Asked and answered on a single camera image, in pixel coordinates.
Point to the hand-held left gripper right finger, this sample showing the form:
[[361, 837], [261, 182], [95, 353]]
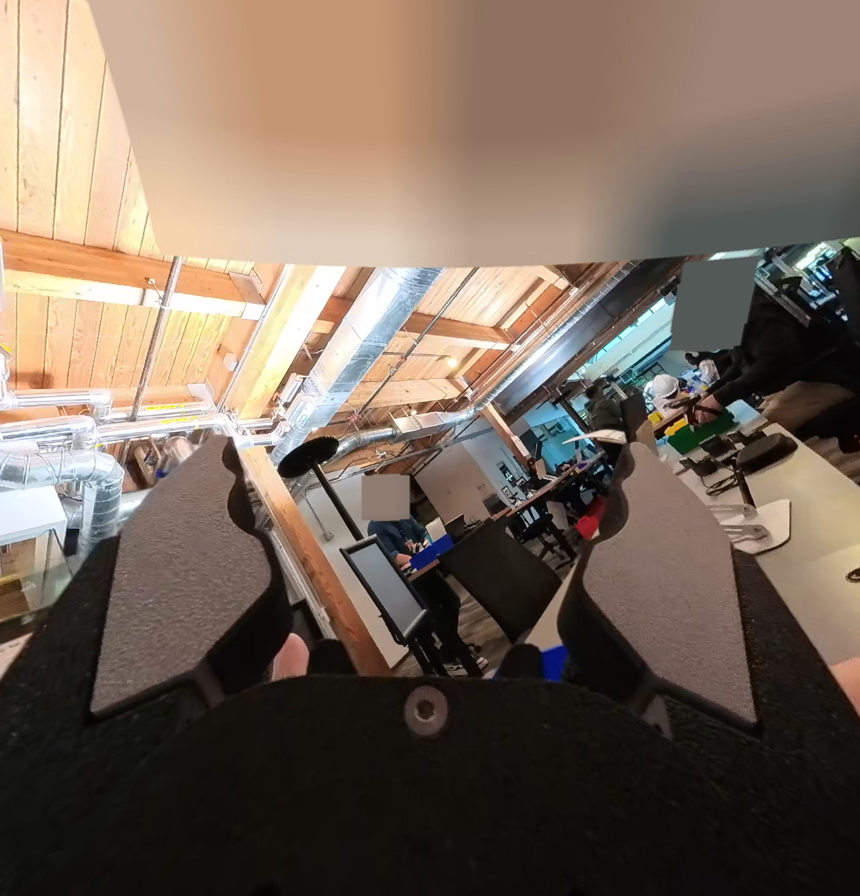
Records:
[[668, 581]]

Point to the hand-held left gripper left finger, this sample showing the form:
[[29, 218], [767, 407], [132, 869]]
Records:
[[178, 574]]

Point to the red box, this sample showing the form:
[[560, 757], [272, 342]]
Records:
[[591, 521]]

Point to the green box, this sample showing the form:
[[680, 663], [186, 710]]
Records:
[[696, 437]]

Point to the black padded object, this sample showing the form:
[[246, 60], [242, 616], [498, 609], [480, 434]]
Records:
[[766, 453]]

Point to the dark panel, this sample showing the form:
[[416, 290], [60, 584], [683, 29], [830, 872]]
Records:
[[500, 581]]

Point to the silver insulated pipes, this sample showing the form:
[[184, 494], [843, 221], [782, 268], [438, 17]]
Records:
[[52, 427]]

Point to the white hard hat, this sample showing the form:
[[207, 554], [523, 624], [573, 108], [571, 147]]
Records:
[[662, 386]]

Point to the blue storage bin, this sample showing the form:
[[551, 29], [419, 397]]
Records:
[[426, 556]]

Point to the wooden support post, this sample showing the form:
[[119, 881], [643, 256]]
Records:
[[311, 553]]

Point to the silver spiral duct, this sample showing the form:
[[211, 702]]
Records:
[[360, 350]]

